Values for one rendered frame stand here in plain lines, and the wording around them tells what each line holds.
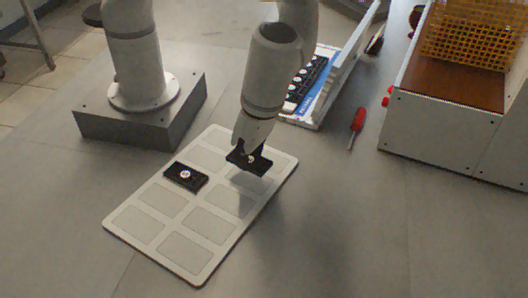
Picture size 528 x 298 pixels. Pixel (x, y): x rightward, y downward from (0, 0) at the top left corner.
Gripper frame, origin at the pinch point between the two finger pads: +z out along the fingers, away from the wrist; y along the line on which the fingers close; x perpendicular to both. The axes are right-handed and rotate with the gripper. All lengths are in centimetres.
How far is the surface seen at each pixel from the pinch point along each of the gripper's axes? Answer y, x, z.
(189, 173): 7.6, -10.5, 8.7
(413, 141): -28.0, 28.8, -3.5
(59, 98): 5, -65, 22
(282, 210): 3.3, 12.6, 6.1
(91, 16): -74, -154, 67
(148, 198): 17.9, -13.4, 10.6
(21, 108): -33, -194, 141
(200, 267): 24.5, 6.9, 6.3
